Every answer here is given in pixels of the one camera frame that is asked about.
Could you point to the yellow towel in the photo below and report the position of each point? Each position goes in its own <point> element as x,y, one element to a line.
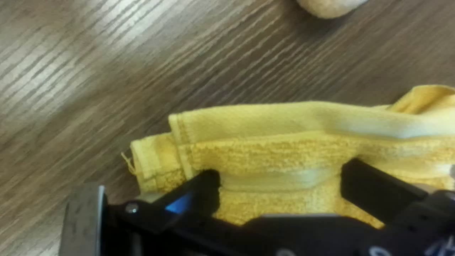
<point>285,158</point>

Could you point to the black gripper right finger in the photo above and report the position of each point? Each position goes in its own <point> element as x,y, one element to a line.
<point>378,194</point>

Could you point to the wooden table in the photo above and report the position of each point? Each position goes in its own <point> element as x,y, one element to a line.
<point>82,79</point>

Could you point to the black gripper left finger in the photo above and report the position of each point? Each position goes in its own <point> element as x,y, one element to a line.
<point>197,197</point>

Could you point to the beige potato plushie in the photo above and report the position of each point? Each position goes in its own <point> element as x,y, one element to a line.
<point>329,9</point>

